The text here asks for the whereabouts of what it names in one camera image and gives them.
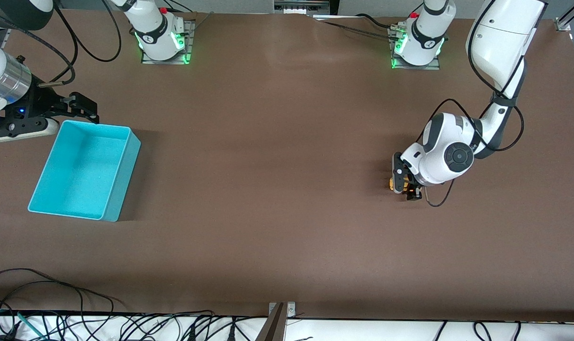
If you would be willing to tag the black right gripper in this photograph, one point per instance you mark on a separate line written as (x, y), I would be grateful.
(41, 105)

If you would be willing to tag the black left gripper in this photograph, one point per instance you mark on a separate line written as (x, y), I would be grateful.
(414, 192)

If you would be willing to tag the yellow beetle toy car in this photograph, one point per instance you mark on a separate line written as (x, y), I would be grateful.
(391, 184)

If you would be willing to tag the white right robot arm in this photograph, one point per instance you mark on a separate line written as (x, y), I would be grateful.
(159, 33)

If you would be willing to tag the turquoise plastic bin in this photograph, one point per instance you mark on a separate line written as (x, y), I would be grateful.
(78, 175)

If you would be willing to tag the grey metal bar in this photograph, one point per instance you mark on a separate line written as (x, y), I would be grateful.
(273, 327)

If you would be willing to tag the grey metal device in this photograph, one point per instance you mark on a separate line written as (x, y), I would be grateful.
(301, 7)

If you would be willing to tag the black power plug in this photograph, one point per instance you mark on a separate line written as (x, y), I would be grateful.
(191, 334)
(231, 333)

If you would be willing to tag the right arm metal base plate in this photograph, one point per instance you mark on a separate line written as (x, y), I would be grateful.
(191, 38)

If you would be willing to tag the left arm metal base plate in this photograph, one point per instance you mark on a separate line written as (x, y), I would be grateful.
(434, 67)

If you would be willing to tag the small metal bracket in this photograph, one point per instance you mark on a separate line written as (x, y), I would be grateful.
(291, 309)

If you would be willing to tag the aluminium frame profile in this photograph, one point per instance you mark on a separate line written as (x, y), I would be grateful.
(560, 23)

